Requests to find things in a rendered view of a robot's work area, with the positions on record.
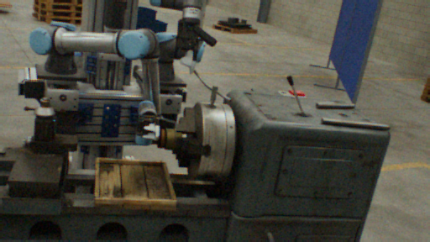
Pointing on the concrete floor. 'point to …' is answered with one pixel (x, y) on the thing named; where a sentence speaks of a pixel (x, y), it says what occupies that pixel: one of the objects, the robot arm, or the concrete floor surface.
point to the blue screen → (353, 44)
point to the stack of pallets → (58, 8)
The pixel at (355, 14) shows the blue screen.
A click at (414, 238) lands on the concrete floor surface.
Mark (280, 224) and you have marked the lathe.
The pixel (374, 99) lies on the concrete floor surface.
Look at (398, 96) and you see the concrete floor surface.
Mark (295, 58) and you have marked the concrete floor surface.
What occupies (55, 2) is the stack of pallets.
